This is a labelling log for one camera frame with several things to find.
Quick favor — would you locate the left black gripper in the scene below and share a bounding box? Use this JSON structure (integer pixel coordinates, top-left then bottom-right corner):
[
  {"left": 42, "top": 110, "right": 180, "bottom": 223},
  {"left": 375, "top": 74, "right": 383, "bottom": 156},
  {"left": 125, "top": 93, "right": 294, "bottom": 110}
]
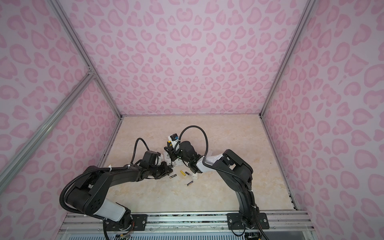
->
[{"left": 149, "top": 161, "right": 174, "bottom": 179}]

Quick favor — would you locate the white remote angled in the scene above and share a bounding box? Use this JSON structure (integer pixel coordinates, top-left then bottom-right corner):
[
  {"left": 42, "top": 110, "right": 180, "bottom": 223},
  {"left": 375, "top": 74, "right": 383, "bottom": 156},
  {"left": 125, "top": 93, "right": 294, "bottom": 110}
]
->
[{"left": 174, "top": 159, "right": 183, "bottom": 167}]

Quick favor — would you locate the white remote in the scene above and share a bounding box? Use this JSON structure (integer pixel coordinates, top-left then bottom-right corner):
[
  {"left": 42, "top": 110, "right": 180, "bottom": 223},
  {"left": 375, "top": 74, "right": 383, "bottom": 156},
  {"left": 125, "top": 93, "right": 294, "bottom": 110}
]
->
[{"left": 163, "top": 152, "right": 169, "bottom": 162}]

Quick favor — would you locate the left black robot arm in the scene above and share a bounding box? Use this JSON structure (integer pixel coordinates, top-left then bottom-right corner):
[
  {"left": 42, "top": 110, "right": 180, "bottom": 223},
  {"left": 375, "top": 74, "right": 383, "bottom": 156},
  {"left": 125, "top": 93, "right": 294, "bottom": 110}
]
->
[{"left": 59, "top": 151, "right": 173, "bottom": 225}]

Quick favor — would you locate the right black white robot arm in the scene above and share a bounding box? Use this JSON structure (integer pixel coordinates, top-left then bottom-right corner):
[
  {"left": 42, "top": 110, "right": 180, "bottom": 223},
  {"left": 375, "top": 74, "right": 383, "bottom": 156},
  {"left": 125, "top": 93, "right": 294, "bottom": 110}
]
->
[{"left": 165, "top": 141, "right": 260, "bottom": 229}]

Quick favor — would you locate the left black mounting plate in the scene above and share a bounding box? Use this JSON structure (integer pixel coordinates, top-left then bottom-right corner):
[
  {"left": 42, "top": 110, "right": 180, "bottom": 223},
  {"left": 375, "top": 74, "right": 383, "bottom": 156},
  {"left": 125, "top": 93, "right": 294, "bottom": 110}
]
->
[{"left": 103, "top": 213, "right": 148, "bottom": 232}]

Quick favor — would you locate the black mounting plate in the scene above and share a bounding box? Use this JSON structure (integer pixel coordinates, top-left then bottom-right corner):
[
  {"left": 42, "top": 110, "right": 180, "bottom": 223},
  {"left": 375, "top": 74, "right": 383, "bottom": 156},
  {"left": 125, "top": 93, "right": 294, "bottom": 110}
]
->
[
  {"left": 226, "top": 213, "right": 270, "bottom": 230},
  {"left": 103, "top": 213, "right": 148, "bottom": 232}
]

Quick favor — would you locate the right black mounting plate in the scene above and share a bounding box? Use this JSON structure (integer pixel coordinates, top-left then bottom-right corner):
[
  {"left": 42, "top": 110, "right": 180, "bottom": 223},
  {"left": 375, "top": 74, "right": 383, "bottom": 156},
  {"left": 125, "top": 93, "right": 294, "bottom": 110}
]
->
[{"left": 226, "top": 213, "right": 270, "bottom": 230}]

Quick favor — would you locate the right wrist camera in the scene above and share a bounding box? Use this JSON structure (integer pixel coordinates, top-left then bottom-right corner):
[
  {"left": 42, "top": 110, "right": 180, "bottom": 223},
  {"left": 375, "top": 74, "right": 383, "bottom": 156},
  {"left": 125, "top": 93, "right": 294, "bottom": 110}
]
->
[{"left": 168, "top": 134, "right": 180, "bottom": 148}]

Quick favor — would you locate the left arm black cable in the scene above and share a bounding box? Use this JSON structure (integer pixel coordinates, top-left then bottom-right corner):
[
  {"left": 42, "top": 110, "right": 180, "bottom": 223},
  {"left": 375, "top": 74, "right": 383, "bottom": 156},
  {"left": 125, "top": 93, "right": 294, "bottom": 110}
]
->
[{"left": 130, "top": 137, "right": 150, "bottom": 164}]

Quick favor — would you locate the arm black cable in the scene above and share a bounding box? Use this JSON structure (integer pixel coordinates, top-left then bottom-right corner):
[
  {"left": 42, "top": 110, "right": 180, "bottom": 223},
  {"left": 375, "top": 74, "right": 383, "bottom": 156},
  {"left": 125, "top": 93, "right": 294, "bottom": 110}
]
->
[
  {"left": 130, "top": 137, "right": 150, "bottom": 164},
  {"left": 178, "top": 125, "right": 253, "bottom": 193}
]

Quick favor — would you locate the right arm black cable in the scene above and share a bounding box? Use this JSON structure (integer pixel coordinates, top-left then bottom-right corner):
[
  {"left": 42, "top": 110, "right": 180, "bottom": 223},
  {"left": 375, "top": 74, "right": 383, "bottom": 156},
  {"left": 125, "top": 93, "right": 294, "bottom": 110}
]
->
[{"left": 178, "top": 125, "right": 253, "bottom": 193}]

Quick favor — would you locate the aluminium diagonal frame bar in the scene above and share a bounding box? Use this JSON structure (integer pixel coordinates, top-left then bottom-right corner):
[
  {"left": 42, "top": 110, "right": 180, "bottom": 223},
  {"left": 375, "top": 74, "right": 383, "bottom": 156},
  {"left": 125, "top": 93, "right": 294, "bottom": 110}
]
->
[{"left": 1, "top": 71, "right": 95, "bottom": 193}]

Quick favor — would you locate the aluminium front rail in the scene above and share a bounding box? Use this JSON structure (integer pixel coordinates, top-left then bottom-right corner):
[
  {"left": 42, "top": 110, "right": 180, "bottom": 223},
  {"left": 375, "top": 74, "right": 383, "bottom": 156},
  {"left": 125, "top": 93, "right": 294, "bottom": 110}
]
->
[{"left": 57, "top": 210, "right": 318, "bottom": 240}]

